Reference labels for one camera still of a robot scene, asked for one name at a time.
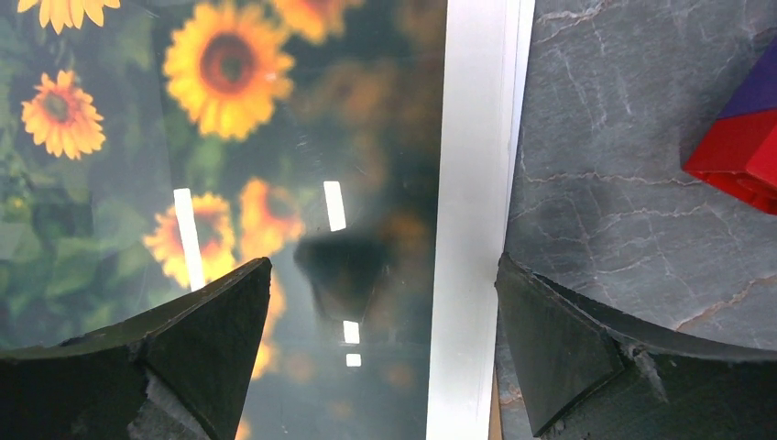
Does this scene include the white photo mat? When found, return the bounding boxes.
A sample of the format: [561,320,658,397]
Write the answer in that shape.
[426,1,535,439]

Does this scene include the brown backing board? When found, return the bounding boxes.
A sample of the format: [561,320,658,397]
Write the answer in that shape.
[487,383,503,440]

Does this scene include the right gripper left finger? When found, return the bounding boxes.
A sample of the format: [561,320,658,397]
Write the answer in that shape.
[1,258,272,439]

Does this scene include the red purple block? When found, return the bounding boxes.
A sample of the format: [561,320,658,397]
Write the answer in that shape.
[683,40,776,215]

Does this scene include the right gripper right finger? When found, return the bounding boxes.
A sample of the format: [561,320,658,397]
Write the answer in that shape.
[495,254,776,439]

